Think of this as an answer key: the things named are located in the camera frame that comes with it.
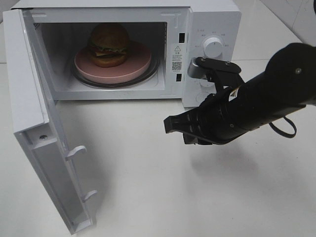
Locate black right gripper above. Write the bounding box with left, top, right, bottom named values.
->
left=163, top=93, right=237, bottom=146

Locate round white door button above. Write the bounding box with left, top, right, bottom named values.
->
left=196, top=92, right=210, bottom=104

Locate white microwave knob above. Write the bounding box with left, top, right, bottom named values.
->
left=202, top=36, right=223, bottom=58
left=199, top=79, right=214, bottom=87

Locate pink round plate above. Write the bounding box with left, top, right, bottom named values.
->
left=74, top=41, right=152, bottom=84

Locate burger with lettuce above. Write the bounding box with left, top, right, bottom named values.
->
left=87, top=23, right=130, bottom=68

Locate white microwave door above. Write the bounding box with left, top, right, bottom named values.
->
left=3, top=9, right=96, bottom=234

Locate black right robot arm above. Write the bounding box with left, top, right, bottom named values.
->
left=164, top=43, right=316, bottom=145

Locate glass microwave turntable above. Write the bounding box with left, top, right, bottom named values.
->
left=71, top=59, right=159, bottom=89

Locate white microwave oven body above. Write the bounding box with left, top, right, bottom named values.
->
left=10, top=0, right=241, bottom=107

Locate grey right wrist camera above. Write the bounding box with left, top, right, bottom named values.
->
left=187, top=57, right=245, bottom=92

